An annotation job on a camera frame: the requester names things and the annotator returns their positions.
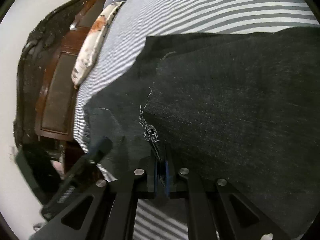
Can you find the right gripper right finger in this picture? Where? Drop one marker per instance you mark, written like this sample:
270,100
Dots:
176,176

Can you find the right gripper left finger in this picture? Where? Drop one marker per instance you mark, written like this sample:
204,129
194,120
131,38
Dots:
147,188

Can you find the dark grey denim pants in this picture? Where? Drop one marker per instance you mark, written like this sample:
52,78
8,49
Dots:
241,107

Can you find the dark wooden headboard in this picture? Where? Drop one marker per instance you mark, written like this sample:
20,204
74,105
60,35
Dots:
45,93

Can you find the floral orange white pillow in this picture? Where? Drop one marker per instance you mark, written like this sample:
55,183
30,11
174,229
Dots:
93,42

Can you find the striped grey white bedsheet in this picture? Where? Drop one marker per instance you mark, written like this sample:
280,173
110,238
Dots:
136,20

